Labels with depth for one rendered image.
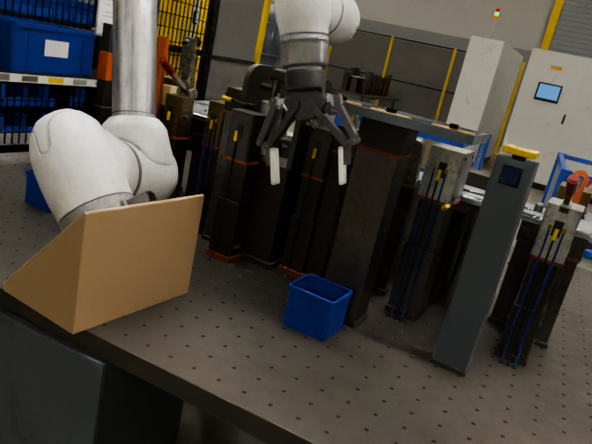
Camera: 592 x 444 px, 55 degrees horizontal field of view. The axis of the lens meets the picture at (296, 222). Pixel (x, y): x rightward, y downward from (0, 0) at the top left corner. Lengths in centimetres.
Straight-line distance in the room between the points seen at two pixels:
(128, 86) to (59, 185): 33
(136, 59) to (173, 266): 49
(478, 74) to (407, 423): 860
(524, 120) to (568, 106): 62
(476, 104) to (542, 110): 96
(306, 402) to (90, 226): 46
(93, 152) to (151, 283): 28
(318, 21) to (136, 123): 49
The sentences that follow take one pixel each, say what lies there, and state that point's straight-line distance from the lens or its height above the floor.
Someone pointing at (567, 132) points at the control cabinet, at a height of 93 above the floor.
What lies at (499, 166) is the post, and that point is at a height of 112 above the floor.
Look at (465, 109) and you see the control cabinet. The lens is 944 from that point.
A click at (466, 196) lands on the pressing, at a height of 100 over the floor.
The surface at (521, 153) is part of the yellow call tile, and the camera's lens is 111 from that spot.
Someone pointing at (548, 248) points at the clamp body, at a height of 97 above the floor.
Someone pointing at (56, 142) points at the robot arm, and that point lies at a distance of 118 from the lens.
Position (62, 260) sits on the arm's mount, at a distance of 105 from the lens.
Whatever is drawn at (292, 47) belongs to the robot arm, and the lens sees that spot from 106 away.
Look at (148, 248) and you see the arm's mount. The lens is 111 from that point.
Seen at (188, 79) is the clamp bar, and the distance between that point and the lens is 170.
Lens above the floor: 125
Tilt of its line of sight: 17 degrees down
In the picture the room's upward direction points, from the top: 13 degrees clockwise
